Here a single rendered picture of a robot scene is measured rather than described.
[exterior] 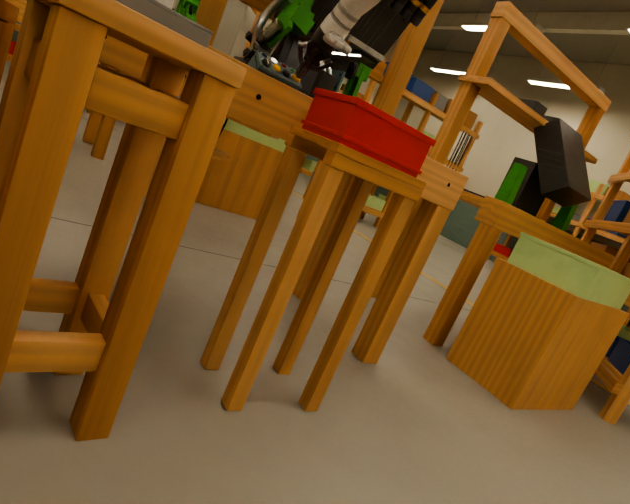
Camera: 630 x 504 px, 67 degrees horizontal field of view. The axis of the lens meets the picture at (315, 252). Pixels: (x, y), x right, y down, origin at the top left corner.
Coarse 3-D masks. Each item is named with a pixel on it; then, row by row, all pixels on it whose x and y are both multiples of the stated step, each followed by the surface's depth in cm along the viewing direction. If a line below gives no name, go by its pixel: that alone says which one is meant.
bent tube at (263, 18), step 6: (276, 0) 162; (282, 0) 161; (288, 0) 160; (270, 6) 164; (276, 6) 163; (264, 12) 165; (270, 12) 165; (258, 18) 165; (264, 18) 165; (258, 24) 164; (264, 24) 166; (258, 30) 163; (252, 36) 161; (258, 36) 161; (252, 42) 159; (252, 48) 156
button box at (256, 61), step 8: (256, 56) 136; (248, 64) 140; (256, 64) 135; (264, 64) 134; (272, 64) 138; (280, 64) 141; (264, 72) 135; (272, 72) 136; (280, 72) 138; (280, 80) 138; (288, 80) 139; (296, 88) 142
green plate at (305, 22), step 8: (296, 0) 159; (304, 0) 155; (312, 0) 157; (288, 8) 160; (296, 8) 155; (304, 8) 157; (280, 16) 162; (288, 16) 157; (296, 16) 157; (304, 16) 158; (312, 16) 159; (296, 24) 158; (304, 24) 159; (312, 24) 160; (296, 32) 164; (304, 32) 160
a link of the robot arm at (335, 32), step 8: (328, 16) 127; (320, 24) 130; (328, 24) 127; (336, 24) 126; (328, 32) 125; (336, 32) 127; (344, 32) 128; (328, 40) 125; (336, 40) 126; (336, 48) 127; (344, 48) 127
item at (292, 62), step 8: (280, 8) 183; (288, 40) 175; (296, 40) 176; (280, 48) 176; (288, 48) 176; (296, 48) 177; (272, 56) 179; (280, 56) 175; (288, 56) 177; (296, 56) 178; (288, 64) 178; (296, 64) 179; (336, 64) 188; (344, 64) 190; (312, 72) 184; (304, 80) 184; (312, 80) 185; (304, 88) 185
